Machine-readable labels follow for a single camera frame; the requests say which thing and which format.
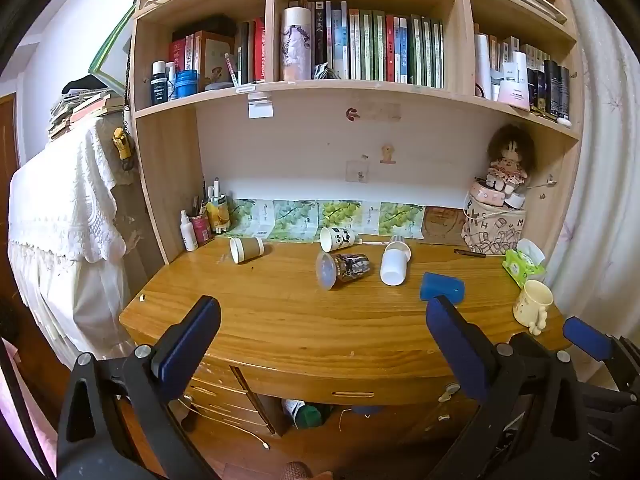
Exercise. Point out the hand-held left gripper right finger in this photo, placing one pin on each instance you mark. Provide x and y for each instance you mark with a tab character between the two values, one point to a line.
462	350

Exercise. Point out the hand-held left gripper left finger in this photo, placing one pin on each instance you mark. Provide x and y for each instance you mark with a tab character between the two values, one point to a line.
187	340

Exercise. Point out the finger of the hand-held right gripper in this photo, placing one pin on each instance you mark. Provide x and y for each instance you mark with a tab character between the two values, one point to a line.
586	337

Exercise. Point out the blue plastic cup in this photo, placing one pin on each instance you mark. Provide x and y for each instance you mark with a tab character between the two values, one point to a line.
443	287

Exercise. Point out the brown paper cup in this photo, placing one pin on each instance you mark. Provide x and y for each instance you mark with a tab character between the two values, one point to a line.
246	249

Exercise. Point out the plain white cup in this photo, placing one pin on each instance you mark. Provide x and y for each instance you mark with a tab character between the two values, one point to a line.
395	264

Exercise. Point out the clear printed plastic cup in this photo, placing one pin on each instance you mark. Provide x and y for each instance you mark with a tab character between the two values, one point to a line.
345	267

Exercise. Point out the white panda print cup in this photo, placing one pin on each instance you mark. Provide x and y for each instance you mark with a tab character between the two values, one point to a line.
337	238

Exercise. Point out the cream mug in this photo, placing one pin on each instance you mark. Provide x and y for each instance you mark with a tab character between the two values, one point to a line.
531	305

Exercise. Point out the desk drawer unit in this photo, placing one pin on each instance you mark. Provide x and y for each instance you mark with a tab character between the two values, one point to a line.
227	400

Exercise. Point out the dark pen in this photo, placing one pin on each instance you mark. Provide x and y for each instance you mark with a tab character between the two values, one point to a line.
470	253

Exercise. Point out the green tissue pack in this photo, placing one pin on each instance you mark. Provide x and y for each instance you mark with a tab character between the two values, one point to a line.
521	265

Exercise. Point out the white spray bottle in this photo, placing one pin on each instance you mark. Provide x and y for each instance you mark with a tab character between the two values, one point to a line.
188	232

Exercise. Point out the red pen holder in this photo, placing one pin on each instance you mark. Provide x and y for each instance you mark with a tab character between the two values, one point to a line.
201	229

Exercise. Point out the wooden desk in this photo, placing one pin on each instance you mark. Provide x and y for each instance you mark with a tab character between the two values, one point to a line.
300	325

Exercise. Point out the brown printed card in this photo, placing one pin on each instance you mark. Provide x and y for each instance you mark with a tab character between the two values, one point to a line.
444	225

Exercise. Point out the pen holder with bottles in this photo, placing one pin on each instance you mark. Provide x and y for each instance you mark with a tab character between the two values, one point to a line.
218	214

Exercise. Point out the leaf printed card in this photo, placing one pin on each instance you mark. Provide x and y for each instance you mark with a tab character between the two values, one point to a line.
401	219
252	217
296	219
340	215

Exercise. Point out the pink round box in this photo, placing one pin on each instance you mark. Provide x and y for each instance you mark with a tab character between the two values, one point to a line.
487	192

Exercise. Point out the pink cloth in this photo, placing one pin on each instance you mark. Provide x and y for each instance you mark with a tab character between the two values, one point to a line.
25	410

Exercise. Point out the white curtain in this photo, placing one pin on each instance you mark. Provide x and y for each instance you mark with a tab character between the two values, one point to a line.
605	160

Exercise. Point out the wooden bookshelf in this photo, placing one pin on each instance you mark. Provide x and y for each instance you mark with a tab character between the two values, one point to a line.
167	160

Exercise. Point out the white lace cloth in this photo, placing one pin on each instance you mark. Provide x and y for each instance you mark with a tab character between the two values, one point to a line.
65	195

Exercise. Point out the brown haired doll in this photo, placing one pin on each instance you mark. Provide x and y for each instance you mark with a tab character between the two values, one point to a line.
509	157

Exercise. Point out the yellow hanging toy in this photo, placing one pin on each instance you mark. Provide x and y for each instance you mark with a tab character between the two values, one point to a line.
121	142

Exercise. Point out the dog sticker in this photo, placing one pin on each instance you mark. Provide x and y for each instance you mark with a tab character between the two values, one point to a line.
387	153

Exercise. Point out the white label holder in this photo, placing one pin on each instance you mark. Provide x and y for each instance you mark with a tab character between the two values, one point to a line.
261	107

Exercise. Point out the pile of old books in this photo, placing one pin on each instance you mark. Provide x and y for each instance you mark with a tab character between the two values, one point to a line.
82	110

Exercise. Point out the row of dark boxes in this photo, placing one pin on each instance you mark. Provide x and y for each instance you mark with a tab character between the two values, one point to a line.
550	85

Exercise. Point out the blue jar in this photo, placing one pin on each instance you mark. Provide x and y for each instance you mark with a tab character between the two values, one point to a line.
186	83

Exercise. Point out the dark bottle white cap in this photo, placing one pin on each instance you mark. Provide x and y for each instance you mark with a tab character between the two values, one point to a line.
159	84

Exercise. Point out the white pink box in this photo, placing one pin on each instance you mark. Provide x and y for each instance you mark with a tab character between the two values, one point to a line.
515	87

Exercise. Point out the red sticker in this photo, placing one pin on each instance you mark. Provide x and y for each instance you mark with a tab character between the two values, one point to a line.
352	114

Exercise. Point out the wooden door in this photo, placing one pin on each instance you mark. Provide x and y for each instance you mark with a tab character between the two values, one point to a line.
7	135

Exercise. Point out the tall white bottle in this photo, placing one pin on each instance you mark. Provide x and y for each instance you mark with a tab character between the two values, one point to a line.
482	67

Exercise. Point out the row of red dark books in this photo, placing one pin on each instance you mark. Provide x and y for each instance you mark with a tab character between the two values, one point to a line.
220	52

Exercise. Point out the crumpled dark packet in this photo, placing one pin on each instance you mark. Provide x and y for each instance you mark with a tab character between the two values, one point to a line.
326	71

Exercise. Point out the green framed board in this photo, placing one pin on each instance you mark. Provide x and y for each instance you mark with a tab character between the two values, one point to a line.
112	45

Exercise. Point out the row of green white books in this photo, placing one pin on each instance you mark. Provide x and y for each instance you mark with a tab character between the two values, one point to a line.
395	47

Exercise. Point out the white floral cylinder tube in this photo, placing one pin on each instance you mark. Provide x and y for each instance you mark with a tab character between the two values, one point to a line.
296	42

